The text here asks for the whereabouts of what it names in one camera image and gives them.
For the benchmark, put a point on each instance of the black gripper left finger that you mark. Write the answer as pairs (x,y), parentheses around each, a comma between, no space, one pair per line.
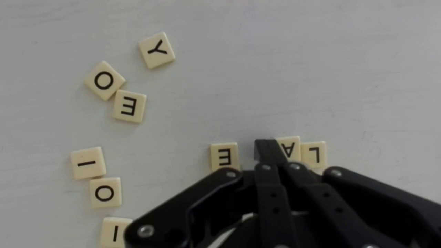
(183,207)

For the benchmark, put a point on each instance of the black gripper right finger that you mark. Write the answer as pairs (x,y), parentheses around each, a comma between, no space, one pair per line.
(376,198)

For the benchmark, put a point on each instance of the cream letter E tile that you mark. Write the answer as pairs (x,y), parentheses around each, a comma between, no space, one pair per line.
(224,155)
(129,105)

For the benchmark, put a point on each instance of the cream letter L tile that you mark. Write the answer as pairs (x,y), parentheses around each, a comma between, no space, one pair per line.
(314,155)

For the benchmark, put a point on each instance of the cream letter I tile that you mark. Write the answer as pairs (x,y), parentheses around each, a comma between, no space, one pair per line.
(111,232)
(88,163)

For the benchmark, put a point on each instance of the cream letter O tile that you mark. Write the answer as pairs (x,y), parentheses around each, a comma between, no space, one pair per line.
(105,192)
(105,81)

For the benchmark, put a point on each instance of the cream letter A tile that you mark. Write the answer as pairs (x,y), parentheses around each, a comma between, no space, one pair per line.
(289,148)

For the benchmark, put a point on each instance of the cream letter Y tile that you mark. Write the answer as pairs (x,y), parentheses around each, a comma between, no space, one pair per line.
(157,50)

